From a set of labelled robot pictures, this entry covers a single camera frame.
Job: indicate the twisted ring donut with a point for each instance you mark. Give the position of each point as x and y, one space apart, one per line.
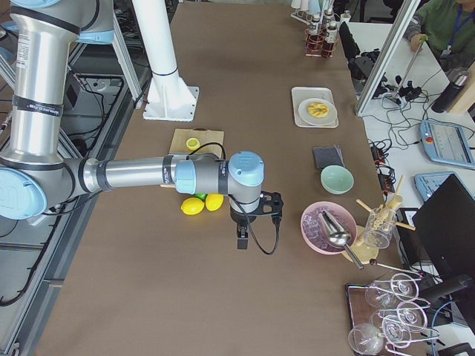
317 109

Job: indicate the person in green sweater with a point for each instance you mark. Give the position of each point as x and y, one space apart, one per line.
448 29

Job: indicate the wooden cup tree stand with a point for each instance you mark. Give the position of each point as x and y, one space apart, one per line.
368 253

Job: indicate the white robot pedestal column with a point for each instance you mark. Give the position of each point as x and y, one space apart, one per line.
169 97

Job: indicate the yellow lemon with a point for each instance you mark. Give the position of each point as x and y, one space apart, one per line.
213 202
192 206

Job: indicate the copper wire bottle rack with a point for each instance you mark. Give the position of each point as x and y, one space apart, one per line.
320 42

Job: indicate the white round plate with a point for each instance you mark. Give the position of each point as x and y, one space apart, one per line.
325 121

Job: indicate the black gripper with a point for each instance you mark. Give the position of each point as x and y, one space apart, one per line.
240 219

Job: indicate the mint green bowl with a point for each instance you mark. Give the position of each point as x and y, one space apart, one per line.
337 179

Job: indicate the tea bottle white cap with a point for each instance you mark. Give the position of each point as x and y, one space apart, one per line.
313 33

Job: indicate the cream serving tray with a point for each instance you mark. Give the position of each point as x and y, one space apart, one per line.
299 94

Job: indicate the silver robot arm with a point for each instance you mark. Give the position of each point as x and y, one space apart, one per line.
35 178

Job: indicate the yellow lemon near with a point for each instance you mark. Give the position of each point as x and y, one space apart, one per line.
192 206

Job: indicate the aluminium frame post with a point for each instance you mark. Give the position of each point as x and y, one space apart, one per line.
395 35

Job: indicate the half lemon slice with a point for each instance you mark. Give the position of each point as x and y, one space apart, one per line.
192 143

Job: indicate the pink ice bowl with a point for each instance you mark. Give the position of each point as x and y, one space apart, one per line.
315 232

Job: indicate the yellow lemon far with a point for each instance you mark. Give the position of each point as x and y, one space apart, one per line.
213 202

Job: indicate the wine glass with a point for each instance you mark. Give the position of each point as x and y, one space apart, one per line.
387 294

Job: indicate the black thermos bottle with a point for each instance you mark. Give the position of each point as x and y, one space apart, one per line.
448 95

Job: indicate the black monitor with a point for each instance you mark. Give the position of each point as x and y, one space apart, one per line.
445 226

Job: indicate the grey folded cloth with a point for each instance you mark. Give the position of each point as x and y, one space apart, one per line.
327 156

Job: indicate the green lime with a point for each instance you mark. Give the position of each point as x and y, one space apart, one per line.
200 196

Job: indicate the blue teach pendant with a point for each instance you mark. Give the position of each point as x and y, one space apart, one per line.
427 183
445 143

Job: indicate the clear glass mug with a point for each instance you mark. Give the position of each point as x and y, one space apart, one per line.
379 227

